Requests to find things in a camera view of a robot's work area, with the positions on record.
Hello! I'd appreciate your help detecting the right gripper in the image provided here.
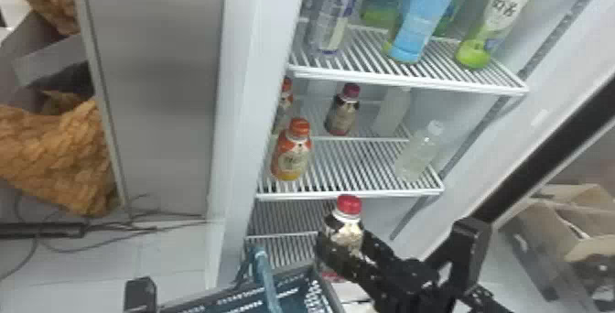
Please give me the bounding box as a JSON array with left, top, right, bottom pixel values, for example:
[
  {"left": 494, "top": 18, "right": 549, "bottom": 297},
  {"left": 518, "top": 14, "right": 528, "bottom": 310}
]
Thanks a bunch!
[{"left": 314, "top": 230, "right": 456, "bottom": 313}]

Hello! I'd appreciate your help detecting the red-capped brown bottle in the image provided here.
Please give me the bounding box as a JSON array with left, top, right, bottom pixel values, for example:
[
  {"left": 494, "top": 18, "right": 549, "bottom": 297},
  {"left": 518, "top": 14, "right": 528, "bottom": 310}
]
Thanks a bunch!
[{"left": 320, "top": 194, "right": 365, "bottom": 261}]

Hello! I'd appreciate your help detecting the blue basket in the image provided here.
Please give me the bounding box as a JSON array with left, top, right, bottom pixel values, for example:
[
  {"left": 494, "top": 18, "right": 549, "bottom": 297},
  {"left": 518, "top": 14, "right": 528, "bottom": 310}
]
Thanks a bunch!
[{"left": 157, "top": 246, "right": 348, "bottom": 313}]

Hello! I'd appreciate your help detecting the orange bottle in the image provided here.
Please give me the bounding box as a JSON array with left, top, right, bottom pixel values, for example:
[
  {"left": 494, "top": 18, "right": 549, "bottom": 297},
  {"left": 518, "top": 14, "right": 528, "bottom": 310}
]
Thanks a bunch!
[
  {"left": 269, "top": 117, "right": 315, "bottom": 182},
  {"left": 273, "top": 76, "right": 296, "bottom": 135}
]

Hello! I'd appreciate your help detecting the dark brown bottle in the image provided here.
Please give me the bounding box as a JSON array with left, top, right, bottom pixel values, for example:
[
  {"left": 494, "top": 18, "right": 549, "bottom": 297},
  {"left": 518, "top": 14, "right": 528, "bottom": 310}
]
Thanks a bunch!
[{"left": 323, "top": 82, "right": 361, "bottom": 137}]

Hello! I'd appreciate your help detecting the fridge door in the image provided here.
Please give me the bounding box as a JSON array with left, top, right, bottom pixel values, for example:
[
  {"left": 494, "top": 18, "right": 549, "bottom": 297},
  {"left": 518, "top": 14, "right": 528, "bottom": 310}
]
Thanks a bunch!
[{"left": 390, "top": 0, "right": 615, "bottom": 313}]

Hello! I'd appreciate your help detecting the cardboard box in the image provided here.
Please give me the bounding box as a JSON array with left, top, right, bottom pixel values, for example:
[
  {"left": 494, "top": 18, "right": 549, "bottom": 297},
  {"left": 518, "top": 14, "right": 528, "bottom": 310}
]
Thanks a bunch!
[{"left": 500, "top": 181, "right": 615, "bottom": 301}]

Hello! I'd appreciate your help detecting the white fridge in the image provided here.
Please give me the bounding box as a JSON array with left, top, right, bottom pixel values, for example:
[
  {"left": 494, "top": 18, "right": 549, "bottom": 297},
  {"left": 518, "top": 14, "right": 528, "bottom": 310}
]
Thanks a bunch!
[{"left": 67, "top": 0, "right": 615, "bottom": 291}]

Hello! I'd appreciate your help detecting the blue bottle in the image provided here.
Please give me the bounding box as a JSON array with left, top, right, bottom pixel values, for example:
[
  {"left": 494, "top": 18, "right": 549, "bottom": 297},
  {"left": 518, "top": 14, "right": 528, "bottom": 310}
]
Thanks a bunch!
[{"left": 383, "top": 0, "right": 476, "bottom": 65}]

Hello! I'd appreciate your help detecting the green white-labelled bottle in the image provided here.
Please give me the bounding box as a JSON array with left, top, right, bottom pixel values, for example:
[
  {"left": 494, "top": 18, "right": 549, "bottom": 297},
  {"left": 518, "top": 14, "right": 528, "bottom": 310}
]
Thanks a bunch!
[{"left": 454, "top": 0, "right": 545, "bottom": 70}]

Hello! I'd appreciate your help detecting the black power strip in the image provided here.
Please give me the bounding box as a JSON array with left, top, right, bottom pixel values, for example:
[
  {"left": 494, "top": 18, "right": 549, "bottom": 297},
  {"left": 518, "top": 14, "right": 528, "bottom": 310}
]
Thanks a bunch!
[{"left": 0, "top": 221, "right": 89, "bottom": 241}]

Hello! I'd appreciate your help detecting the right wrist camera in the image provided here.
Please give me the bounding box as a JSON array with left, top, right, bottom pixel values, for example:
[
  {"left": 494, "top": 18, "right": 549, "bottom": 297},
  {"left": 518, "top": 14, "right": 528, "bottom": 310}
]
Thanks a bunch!
[{"left": 448, "top": 216, "right": 493, "bottom": 293}]

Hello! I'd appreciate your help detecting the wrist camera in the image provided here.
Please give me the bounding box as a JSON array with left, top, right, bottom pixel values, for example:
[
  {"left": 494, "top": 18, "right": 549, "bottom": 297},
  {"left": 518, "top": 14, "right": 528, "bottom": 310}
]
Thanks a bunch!
[
  {"left": 448, "top": 216, "right": 493, "bottom": 293},
  {"left": 123, "top": 276, "right": 159, "bottom": 313}
]

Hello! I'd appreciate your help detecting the black cable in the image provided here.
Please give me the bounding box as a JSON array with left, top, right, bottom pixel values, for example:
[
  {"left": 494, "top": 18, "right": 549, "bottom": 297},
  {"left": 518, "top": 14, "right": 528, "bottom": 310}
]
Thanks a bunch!
[{"left": 0, "top": 193, "right": 209, "bottom": 282}]

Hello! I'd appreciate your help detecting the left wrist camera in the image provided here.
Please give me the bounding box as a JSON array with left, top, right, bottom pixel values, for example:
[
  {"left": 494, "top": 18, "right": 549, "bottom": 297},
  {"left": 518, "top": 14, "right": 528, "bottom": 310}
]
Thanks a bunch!
[{"left": 123, "top": 276, "right": 159, "bottom": 313}]

